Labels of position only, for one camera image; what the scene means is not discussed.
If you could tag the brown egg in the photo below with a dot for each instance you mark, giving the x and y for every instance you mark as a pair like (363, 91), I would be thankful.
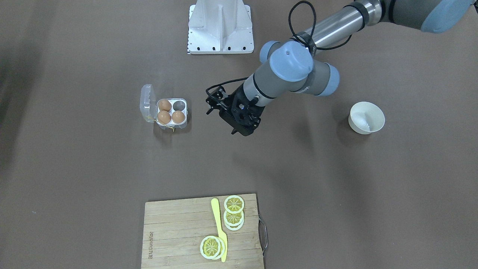
(178, 117)
(164, 105)
(163, 117)

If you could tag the wooden cutting board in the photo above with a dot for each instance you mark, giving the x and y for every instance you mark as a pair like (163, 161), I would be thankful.
(173, 231)

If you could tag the yellow plastic knife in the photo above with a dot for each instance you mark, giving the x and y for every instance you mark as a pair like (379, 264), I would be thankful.
(215, 205)

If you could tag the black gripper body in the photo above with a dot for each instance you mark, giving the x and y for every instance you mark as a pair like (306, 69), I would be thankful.
(225, 108)

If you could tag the clear plastic egg box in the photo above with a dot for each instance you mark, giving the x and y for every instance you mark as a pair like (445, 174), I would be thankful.
(148, 105)

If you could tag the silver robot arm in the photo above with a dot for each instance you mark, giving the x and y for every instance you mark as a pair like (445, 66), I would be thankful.
(290, 66)

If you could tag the white camera pillar base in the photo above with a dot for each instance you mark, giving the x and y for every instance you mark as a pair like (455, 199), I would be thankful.
(220, 27)

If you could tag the lemon slice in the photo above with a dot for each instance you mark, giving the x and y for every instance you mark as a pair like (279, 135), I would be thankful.
(234, 221)
(234, 204)
(212, 247)

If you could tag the white ceramic bowl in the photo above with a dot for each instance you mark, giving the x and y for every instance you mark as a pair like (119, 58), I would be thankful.
(366, 118)

